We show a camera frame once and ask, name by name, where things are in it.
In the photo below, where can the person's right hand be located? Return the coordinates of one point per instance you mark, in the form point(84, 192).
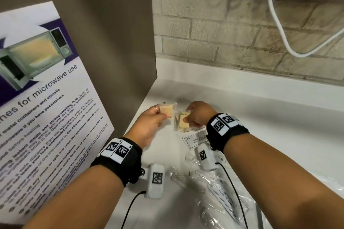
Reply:
point(201, 113)

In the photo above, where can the person's left hand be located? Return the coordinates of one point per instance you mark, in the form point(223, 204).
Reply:
point(143, 126)

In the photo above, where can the person's right fingers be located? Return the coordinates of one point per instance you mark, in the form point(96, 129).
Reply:
point(190, 114)

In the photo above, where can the person's left fingers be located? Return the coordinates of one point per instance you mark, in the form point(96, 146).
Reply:
point(158, 114)

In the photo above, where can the yellow soap bar clear wrap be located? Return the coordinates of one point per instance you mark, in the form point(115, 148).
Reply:
point(168, 109)
point(180, 124)

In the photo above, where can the person's right forearm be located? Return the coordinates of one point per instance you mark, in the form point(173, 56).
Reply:
point(282, 183)

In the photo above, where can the person's left forearm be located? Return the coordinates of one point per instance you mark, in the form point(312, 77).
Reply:
point(80, 202)

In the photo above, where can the black right wrist band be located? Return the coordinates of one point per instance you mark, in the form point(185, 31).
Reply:
point(236, 135)

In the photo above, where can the black wrist band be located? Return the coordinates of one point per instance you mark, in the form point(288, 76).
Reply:
point(236, 135)
point(126, 164)

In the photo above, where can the black left wrist band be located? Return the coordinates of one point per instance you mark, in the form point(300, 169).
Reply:
point(126, 164)

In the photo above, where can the comb in clear packet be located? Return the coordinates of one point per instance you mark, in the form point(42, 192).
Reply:
point(188, 182)

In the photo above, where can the long white printed sachet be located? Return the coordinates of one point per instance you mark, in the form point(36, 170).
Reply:
point(228, 200)

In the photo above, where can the clear packet with white item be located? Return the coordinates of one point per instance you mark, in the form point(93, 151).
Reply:
point(212, 219)

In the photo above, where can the white microwave instruction poster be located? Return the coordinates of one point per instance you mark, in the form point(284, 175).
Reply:
point(40, 118)

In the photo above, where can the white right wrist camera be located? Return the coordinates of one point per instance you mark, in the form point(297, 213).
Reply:
point(207, 159)

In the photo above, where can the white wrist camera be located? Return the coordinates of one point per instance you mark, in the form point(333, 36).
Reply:
point(154, 183)
point(207, 159)

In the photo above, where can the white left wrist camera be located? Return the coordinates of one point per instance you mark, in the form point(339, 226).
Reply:
point(154, 183)

